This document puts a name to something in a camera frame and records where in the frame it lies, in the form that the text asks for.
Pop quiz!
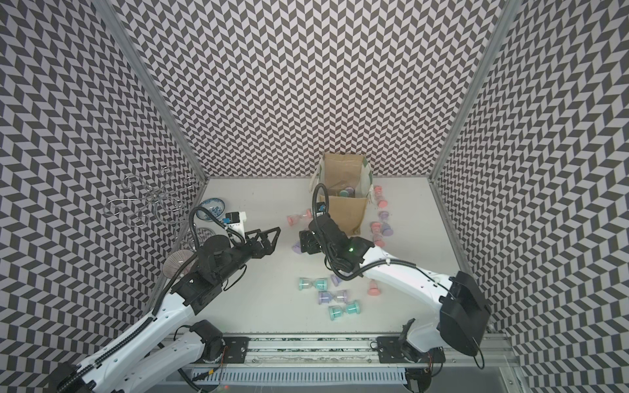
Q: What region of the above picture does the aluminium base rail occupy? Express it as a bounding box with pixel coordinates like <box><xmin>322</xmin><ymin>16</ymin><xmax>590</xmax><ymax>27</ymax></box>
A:
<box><xmin>92</xmin><ymin>332</ymin><xmax>532</xmax><ymax>393</ymax></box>

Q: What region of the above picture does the clear glass plate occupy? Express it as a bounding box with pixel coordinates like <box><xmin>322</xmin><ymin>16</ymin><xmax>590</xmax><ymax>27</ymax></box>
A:
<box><xmin>180</xmin><ymin>228</ymin><xmax>216</xmax><ymax>252</ymax></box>

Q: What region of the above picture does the green hourglass front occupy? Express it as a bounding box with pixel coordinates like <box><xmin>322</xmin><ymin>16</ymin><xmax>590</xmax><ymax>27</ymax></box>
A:
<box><xmin>328</xmin><ymin>301</ymin><xmax>361</xmax><ymax>321</ymax></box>

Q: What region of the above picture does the purple hourglass front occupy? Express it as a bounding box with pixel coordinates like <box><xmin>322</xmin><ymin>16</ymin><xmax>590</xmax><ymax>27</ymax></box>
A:
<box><xmin>317</xmin><ymin>290</ymin><xmax>349</xmax><ymax>305</ymax></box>

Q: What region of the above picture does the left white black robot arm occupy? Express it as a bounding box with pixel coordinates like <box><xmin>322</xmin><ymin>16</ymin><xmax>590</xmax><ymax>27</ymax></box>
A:
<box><xmin>45</xmin><ymin>227</ymin><xmax>281</xmax><ymax>392</ymax></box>

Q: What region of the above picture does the pink hourglass left of bag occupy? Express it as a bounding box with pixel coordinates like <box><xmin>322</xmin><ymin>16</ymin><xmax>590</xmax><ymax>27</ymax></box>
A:
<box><xmin>287</xmin><ymin>209</ymin><xmax>313</xmax><ymax>227</ymax></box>

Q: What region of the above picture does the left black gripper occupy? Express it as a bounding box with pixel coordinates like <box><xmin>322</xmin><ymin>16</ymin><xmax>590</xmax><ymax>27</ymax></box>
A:
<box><xmin>215</xmin><ymin>226</ymin><xmax>281</xmax><ymax>284</ymax></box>

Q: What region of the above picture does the green hourglass middle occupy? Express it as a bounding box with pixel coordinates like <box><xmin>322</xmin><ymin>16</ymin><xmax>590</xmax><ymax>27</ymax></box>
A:
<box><xmin>297</xmin><ymin>278</ymin><xmax>328</xmax><ymax>291</ymax></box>

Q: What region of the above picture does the pink hourglass front right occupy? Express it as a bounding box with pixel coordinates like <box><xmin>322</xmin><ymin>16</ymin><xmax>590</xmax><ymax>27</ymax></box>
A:
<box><xmin>367</xmin><ymin>279</ymin><xmax>382</xmax><ymax>296</ymax></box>

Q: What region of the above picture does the purple hourglass centre right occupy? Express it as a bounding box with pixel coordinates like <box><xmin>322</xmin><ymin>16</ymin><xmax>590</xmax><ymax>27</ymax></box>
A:
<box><xmin>330</xmin><ymin>274</ymin><xmax>342</xmax><ymax>287</ymax></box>

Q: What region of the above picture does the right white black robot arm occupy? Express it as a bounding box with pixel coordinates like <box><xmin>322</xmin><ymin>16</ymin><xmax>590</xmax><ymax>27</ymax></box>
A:
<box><xmin>300</xmin><ymin>214</ymin><xmax>491</xmax><ymax>357</ymax></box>

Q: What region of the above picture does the wire metal rack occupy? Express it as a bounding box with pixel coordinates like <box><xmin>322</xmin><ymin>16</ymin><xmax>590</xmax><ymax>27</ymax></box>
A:
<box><xmin>101</xmin><ymin>168</ymin><xmax>199</xmax><ymax>228</ymax></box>

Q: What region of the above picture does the blue white patterned bowl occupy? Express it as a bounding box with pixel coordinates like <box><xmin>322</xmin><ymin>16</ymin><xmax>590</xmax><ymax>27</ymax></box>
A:
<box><xmin>196</xmin><ymin>198</ymin><xmax>225</xmax><ymax>221</ymax></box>

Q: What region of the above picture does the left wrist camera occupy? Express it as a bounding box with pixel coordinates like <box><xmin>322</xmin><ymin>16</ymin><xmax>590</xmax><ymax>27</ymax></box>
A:
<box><xmin>223</xmin><ymin>211</ymin><xmax>247</xmax><ymax>237</ymax></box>

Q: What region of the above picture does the pink hourglass back right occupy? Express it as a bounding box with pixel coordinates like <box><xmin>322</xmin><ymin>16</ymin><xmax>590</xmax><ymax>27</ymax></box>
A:
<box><xmin>373</xmin><ymin>185</ymin><xmax>388</xmax><ymax>209</ymax></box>

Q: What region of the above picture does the pink hourglass right middle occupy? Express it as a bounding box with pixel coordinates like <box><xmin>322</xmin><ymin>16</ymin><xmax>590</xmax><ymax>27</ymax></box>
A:
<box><xmin>370</xmin><ymin>222</ymin><xmax>385</xmax><ymax>247</ymax></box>

